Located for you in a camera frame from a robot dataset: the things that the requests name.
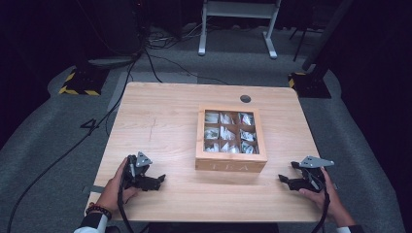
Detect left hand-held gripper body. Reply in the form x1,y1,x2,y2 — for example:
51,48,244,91
123,150,154,190

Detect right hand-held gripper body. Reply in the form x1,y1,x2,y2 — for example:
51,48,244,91
292,155,335,194

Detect person's right hand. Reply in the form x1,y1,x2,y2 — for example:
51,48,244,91
297,167,357,228

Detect person's left hand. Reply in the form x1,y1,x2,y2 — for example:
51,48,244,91
96,157,141,214

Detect grey tape strip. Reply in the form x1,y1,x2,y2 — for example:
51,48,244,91
82,185,105,195

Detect wooden tea box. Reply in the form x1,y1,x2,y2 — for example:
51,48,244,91
194,105,269,174

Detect group of white tea bags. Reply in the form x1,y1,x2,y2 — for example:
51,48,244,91
204,111,259,154

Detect black stand base striped tape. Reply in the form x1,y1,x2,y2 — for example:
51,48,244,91
58,65,111,97
288,71,332,99

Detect grey slanted pole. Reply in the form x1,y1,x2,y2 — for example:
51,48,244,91
301,0,355,72

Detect right hand-held gripper cable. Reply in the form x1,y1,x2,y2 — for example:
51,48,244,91
311,176,331,233

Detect hand-held gripper cable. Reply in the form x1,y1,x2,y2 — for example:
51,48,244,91
311,176,331,233
117,161,136,233

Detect left hand-held gripper cable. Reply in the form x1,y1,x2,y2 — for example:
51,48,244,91
117,161,136,233

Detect dark bead bracelet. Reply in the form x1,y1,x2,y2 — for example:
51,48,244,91
85,203,113,221

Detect long black floor cable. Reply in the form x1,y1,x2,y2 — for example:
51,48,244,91
6,52,144,233

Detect thin black floor cable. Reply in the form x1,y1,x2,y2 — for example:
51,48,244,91
143,48,229,86

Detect white metal desk frame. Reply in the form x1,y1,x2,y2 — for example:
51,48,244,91
197,0,282,60

